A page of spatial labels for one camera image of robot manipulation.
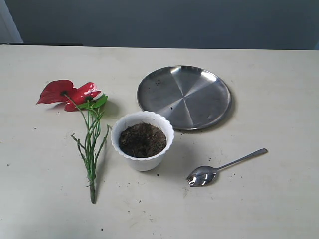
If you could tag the silver metal spork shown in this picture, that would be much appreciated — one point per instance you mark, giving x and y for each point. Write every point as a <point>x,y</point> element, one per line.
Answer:
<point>204,175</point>

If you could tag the red artificial flower stem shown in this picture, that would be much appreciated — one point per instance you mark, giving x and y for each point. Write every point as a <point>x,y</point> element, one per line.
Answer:
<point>88,100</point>

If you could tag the dark potting soil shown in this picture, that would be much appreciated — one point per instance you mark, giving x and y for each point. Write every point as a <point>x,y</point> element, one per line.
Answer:
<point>142,140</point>

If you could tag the white scalloped flower pot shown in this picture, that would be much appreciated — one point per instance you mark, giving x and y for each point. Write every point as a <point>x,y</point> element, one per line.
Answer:
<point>146,163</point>

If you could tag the round stainless steel plate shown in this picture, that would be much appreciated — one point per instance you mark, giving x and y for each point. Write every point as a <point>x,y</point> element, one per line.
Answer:
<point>189,97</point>

